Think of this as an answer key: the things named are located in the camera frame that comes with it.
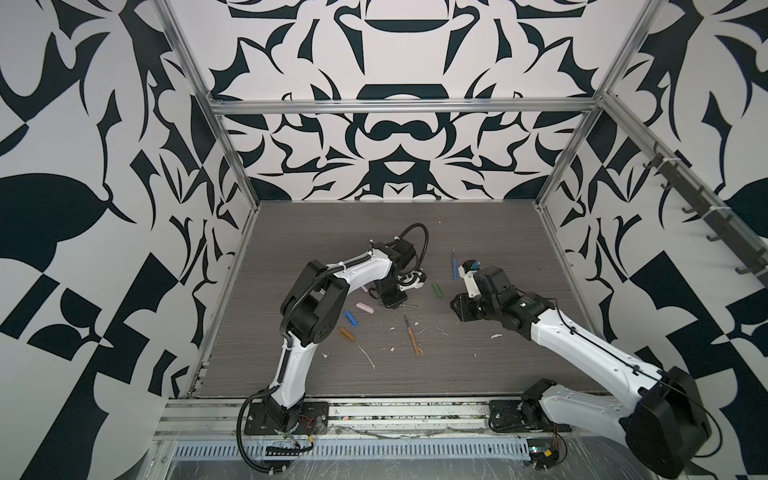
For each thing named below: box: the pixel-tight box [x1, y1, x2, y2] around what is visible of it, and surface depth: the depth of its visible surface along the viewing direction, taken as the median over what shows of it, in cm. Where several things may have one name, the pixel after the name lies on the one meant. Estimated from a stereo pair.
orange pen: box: [403, 315, 423, 357], surface depth 87 cm
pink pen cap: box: [354, 302, 375, 315], surface depth 95 cm
